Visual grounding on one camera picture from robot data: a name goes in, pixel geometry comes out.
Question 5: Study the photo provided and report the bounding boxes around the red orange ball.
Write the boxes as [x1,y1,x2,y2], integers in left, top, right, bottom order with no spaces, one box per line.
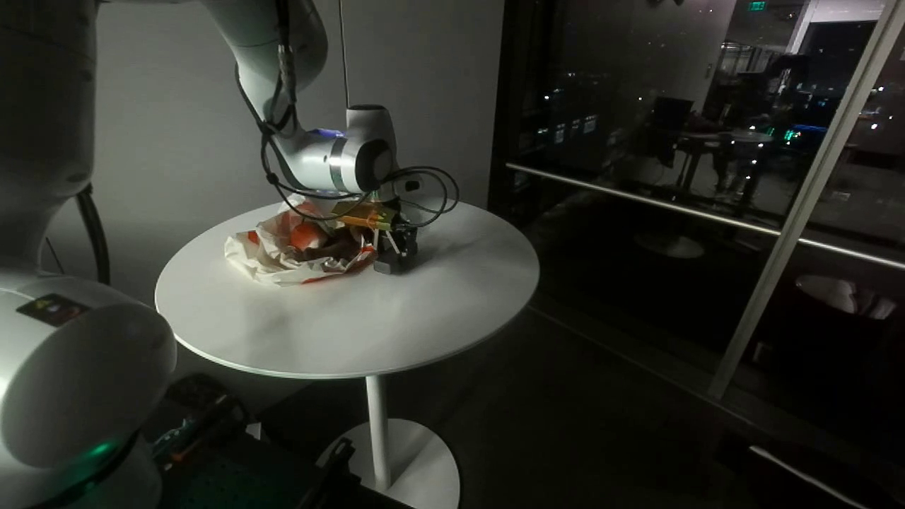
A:
[286,218,324,253]

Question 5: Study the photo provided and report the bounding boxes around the white table pedestal base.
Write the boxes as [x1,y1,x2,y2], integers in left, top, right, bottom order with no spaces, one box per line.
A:
[317,374,463,509]

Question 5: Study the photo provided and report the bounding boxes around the white window rail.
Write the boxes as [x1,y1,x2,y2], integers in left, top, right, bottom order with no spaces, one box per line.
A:
[503,159,905,275]

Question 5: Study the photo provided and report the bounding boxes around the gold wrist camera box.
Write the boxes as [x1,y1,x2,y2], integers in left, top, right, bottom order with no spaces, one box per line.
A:
[336,207,397,235]

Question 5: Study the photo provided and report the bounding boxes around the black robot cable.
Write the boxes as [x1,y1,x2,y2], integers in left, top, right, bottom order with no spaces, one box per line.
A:
[228,0,467,232]

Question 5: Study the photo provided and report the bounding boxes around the white plastic bag orange print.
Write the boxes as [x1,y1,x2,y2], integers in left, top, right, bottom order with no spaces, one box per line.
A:
[221,200,381,289]

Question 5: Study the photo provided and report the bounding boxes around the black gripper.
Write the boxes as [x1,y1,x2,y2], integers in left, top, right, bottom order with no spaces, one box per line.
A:
[370,207,423,276]

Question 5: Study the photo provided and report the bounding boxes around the white window mullion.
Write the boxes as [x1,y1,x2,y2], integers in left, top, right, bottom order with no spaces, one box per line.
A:
[703,0,905,403]

